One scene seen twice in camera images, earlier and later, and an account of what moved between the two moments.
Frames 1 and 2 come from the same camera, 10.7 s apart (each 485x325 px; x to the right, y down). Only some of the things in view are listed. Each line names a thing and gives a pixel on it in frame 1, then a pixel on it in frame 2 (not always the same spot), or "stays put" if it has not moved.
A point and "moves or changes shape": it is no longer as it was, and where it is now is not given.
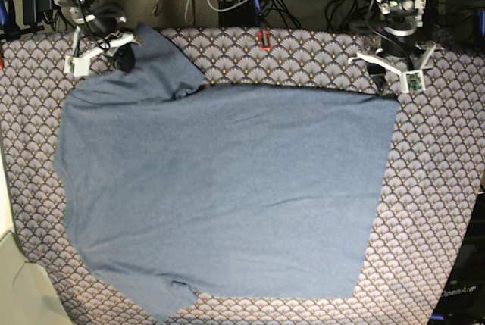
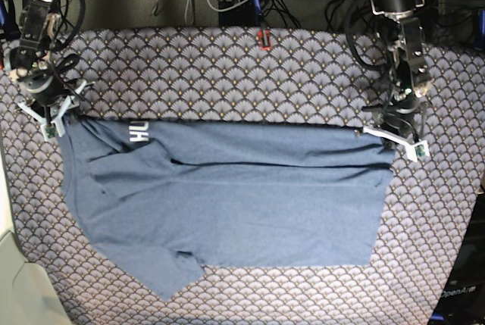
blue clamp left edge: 9,29 stays put
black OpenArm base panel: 462,300 stays put
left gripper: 104,22 → 45,91
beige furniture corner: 29,294 stays put
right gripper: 398,42 → 398,120
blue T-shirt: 179,191 moves or changes shape
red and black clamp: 260,35 stays put
